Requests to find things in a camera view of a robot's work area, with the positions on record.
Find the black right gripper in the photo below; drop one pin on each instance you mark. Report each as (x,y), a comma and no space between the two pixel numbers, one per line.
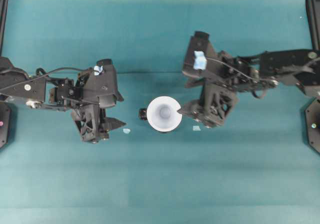
(215,104)

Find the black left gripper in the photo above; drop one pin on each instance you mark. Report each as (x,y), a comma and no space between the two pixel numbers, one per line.
(92,123)

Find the white paper cup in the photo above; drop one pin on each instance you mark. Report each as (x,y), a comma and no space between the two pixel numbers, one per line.
(167,102)

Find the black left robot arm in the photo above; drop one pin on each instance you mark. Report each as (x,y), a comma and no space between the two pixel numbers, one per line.
(42,91)

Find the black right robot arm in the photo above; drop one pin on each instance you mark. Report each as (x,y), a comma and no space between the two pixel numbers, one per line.
(222,77)

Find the pale blue tape scrap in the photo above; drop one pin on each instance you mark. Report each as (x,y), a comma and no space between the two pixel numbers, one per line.
(196,128)
(126,130)

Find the black left wrist camera housing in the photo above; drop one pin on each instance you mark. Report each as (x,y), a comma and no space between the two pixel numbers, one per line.
(102,89)

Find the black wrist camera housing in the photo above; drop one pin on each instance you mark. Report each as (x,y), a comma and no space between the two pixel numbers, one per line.
(200,42)
(102,89)

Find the blue tape on right camera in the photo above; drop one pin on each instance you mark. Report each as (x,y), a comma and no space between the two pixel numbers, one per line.
(200,61)

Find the blue tape on camera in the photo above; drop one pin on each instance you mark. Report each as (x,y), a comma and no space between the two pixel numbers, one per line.
(98,70)
(200,61)

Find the blue tape on left camera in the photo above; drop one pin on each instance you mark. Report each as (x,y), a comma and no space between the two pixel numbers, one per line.
(98,70)

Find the black right wrist camera housing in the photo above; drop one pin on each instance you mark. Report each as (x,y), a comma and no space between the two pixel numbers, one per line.
(200,42)

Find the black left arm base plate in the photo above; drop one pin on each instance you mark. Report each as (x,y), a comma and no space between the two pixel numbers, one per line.
(5,117)

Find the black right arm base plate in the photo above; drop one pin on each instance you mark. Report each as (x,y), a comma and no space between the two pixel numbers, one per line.
(312,119)

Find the black aluminium frame rail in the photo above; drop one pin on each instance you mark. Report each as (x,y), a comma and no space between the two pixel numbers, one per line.
(3,15)

